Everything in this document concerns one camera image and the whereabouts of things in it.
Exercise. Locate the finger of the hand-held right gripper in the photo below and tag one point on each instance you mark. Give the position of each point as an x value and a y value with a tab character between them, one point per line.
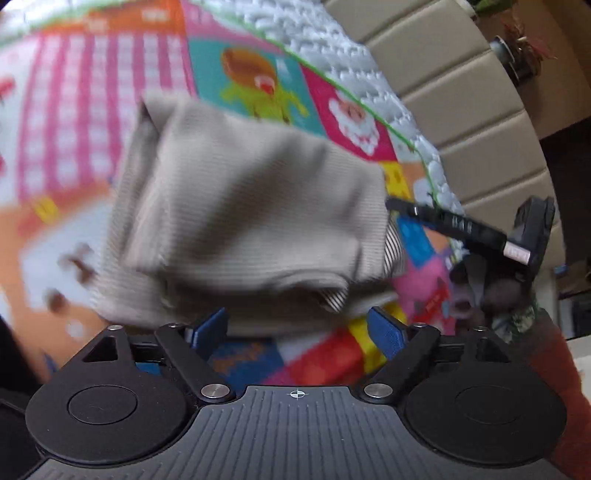
452	227

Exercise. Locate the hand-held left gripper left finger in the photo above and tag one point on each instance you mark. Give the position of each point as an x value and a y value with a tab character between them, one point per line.
210	326

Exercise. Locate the pink leafed potted plant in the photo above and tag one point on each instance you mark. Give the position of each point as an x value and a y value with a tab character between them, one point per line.
521	46

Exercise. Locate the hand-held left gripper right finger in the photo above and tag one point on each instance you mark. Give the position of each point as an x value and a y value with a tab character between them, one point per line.
387	331

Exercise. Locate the beige padded headboard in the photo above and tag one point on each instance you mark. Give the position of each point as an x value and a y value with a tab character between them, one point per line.
461	106

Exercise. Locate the person's right hand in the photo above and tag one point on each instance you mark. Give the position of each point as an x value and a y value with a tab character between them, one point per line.
489	290

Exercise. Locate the quilted light blue bed cover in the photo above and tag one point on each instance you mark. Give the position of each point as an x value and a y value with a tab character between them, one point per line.
346	55

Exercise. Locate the colourful printed blanket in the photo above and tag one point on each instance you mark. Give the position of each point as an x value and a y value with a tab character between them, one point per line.
92	92

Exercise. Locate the person's right forearm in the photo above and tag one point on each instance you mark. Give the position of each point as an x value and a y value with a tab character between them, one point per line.
558	378

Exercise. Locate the beige striped sweater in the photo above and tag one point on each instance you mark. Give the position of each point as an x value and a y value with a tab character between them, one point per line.
240	207

